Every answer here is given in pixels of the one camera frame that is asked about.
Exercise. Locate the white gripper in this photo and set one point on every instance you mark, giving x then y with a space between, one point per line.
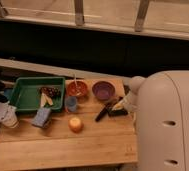
128 103

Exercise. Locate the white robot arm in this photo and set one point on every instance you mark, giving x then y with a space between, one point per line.
161 104

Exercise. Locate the purple bowl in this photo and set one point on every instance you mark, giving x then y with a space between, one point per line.
103 90

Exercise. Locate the orange bowl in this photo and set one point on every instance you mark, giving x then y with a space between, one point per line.
71 89

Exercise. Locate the white spoon in bowl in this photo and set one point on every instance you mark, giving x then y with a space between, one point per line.
77 90

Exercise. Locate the yellow apple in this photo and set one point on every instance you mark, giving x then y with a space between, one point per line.
75 124

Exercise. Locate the blue plastic cup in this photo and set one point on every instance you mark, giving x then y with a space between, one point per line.
71 103

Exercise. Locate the pale wedge pieces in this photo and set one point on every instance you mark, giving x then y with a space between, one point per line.
45 100

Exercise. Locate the blue sponge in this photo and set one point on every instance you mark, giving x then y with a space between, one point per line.
41 117

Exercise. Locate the green plastic tray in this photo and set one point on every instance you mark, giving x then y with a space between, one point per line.
26 96

